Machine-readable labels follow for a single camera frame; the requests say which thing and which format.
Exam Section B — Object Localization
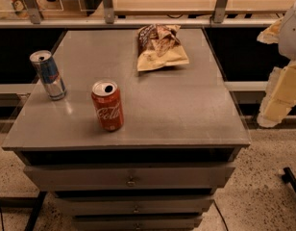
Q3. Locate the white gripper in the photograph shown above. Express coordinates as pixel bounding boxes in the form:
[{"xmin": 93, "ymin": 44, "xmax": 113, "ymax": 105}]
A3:
[{"xmin": 257, "ymin": 1, "xmax": 296, "ymax": 128}]

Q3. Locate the middle grey drawer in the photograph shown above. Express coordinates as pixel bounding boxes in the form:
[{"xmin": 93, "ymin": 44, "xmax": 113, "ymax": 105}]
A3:
[{"xmin": 56, "ymin": 195, "xmax": 212, "ymax": 216}]

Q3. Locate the middle metal rail bracket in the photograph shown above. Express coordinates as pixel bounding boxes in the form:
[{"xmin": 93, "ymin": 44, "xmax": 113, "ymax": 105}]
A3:
[{"xmin": 103, "ymin": 0, "xmax": 115, "ymax": 24}]

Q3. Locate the metal rail bracket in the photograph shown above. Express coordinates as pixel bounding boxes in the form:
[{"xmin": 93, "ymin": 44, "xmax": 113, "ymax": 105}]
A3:
[
  {"xmin": 212, "ymin": 0, "xmax": 228, "ymax": 23},
  {"xmin": 24, "ymin": 0, "xmax": 42, "ymax": 24},
  {"xmin": 103, "ymin": 0, "xmax": 115, "ymax": 24}
]

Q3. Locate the right metal rail bracket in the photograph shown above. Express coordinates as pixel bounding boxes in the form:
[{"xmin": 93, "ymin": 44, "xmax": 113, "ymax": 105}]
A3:
[{"xmin": 212, "ymin": 0, "xmax": 228, "ymax": 23}]

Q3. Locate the yellow brown chip bag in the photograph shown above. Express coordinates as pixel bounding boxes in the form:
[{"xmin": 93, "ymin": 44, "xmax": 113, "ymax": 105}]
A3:
[{"xmin": 136, "ymin": 24, "xmax": 189, "ymax": 72}]

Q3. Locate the red coca-cola can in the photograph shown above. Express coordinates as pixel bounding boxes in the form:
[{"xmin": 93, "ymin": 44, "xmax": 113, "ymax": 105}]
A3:
[{"xmin": 91, "ymin": 80, "xmax": 124, "ymax": 131}]

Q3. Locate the top grey drawer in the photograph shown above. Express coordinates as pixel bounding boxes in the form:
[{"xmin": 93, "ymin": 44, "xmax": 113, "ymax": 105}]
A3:
[{"xmin": 24, "ymin": 163, "xmax": 234, "ymax": 192}]

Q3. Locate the grey drawer cabinet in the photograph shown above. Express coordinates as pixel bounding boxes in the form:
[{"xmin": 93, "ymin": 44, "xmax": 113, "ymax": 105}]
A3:
[{"xmin": 3, "ymin": 29, "xmax": 250, "ymax": 219}]

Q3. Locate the black floor frame bar right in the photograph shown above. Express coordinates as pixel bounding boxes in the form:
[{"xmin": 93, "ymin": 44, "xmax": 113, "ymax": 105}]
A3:
[{"xmin": 282, "ymin": 167, "xmax": 296, "ymax": 193}]

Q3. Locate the black floor frame bar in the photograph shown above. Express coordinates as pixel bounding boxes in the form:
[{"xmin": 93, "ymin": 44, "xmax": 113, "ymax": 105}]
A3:
[
  {"xmin": 282, "ymin": 167, "xmax": 296, "ymax": 193},
  {"xmin": 0, "ymin": 192, "xmax": 46, "ymax": 231}
]

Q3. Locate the blue silver energy drink can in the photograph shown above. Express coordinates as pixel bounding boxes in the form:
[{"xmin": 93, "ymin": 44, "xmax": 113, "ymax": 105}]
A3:
[{"xmin": 30, "ymin": 50, "xmax": 66, "ymax": 100}]

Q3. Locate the bottom grey drawer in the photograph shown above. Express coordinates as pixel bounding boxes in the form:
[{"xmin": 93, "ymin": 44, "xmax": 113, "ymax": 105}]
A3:
[{"xmin": 73, "ymin": 215, "xmax": 202, "ymax": 231}]

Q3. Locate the black floor frame bar left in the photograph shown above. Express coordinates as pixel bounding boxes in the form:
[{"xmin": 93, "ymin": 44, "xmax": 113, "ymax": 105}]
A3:
[{"xmin": 0, "ymin": 192, "xmax": 46, "ymax": 231}]

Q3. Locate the grey drawer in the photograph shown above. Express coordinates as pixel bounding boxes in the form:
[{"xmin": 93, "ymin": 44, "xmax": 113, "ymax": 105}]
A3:
[
  {"xmin": 56, "ymin": 195, "xmax": 212, "ymax": 216},
  {"xmin": 24, "ymin": 163, "xmax": 234, "ymax": 192},
  {"xmin": 73, "ymin": 215, "xmax": 202, "ymax": 231}
]

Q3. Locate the left metal rail bracket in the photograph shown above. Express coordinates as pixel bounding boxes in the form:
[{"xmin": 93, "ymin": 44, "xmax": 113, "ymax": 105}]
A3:
[{"xmin": 24, "ymin": 0, "xmax": 42, "ymax": 24}]

